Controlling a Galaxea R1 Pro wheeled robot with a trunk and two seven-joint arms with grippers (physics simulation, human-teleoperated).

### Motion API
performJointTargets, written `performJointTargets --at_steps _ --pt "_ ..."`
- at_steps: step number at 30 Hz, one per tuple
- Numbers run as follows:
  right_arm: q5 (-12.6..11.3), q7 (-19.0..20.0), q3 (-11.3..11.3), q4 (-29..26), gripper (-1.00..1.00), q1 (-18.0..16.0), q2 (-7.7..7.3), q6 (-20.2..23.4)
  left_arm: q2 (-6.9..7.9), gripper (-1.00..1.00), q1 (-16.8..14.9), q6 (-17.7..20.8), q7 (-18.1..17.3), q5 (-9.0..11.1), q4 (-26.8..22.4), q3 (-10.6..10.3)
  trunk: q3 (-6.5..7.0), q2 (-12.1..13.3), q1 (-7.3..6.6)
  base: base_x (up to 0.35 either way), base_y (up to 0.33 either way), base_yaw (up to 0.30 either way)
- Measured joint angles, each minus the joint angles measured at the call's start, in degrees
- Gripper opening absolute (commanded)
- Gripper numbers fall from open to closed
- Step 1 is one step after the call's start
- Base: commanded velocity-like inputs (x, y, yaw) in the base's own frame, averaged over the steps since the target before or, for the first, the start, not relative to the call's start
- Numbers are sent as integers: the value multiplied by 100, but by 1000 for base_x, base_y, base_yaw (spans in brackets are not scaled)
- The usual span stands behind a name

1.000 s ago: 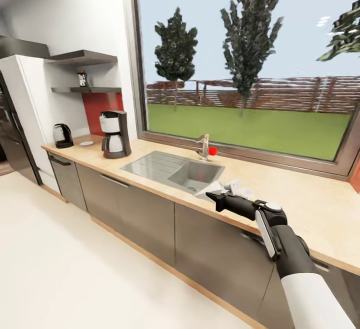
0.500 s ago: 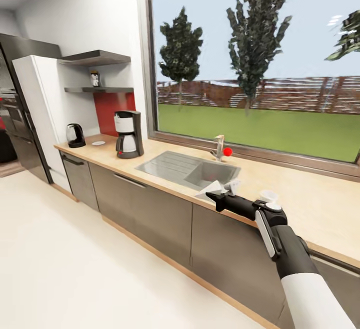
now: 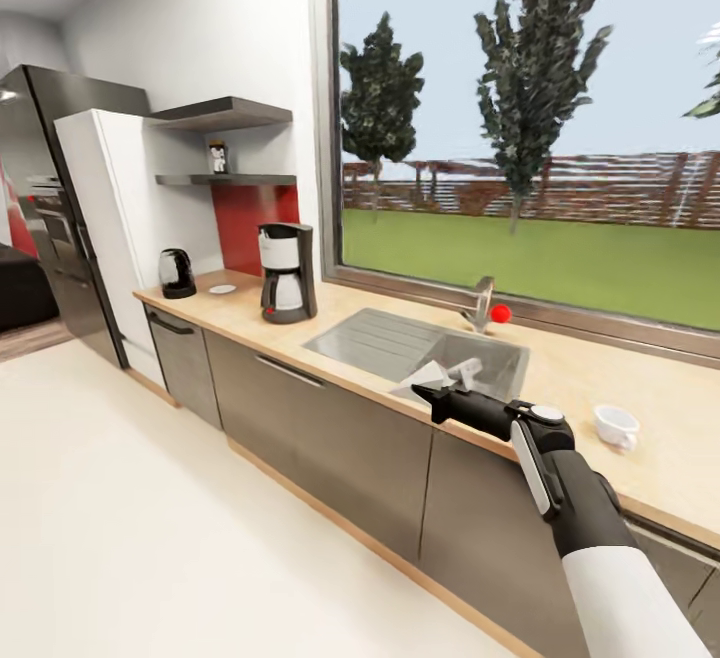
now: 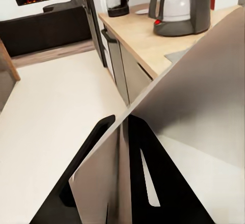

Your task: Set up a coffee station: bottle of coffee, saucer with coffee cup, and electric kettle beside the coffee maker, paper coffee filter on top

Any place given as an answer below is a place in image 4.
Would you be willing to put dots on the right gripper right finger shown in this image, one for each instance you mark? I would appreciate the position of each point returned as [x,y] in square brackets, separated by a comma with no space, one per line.
[178,202]

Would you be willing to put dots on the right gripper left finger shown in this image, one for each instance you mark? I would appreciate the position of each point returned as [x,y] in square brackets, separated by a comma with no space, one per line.
[60,206]

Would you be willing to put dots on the coffee maker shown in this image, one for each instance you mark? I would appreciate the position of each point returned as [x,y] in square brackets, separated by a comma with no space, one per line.
[180,17]

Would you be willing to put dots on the dishwasher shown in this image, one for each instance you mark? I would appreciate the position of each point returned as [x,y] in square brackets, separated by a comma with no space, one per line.
[117,64]

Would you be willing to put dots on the paper coffee filter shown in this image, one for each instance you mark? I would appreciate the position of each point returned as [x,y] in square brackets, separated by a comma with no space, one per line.
[196,109]

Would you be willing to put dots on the drop in sink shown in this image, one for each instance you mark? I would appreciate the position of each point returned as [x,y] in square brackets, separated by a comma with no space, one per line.
[173,56]

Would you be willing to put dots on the countertop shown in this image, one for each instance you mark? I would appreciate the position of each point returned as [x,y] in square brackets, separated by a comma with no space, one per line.
[135,32]

